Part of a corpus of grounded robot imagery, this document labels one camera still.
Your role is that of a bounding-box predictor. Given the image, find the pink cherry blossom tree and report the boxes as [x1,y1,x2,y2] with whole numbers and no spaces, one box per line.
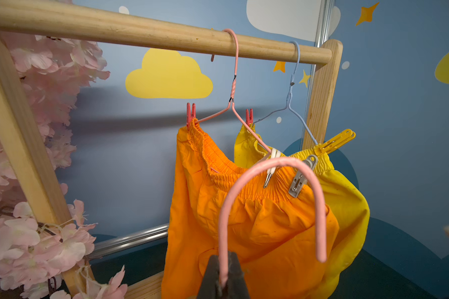
[0,0,128,299]

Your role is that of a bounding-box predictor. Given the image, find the grey clothespin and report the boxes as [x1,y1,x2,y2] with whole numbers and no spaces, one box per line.
[288,154,318,198]

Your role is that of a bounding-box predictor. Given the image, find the large yellow clothespin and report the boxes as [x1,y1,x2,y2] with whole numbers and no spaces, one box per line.
[314,129,356,156]

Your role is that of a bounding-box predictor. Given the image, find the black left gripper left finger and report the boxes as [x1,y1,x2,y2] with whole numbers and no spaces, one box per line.
[196,255,222,299]

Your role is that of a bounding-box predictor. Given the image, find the pink wire hanger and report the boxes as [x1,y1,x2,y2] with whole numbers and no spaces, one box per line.
[213,158,333,287]
[197,29,272,154]

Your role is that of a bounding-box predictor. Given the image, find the light blue wire hanger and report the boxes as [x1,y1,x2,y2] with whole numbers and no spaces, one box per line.
[252,40,319,147]

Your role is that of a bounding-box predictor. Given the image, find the yellow shorts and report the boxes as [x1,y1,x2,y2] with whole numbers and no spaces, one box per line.
[233,125,371,299]

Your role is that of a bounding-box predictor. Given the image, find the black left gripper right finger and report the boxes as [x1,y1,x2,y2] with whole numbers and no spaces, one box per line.
[224,252,250,299]

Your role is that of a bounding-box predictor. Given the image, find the red clothespin on yellow shorts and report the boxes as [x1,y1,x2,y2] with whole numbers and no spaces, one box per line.
[245,108,254,127]

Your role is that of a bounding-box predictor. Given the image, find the red clothespin on orange shorts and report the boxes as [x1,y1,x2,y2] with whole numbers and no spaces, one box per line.
[187,103,196,127]

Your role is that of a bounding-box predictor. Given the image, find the white clothespin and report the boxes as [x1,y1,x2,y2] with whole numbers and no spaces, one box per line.
[262,148,282,189]

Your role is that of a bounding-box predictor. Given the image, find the light orange shorts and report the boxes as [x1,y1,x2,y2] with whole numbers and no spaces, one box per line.
[162,121,340,299]

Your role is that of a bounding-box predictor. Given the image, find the wooden clothes rack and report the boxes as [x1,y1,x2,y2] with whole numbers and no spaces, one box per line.
[0,0,344,299]

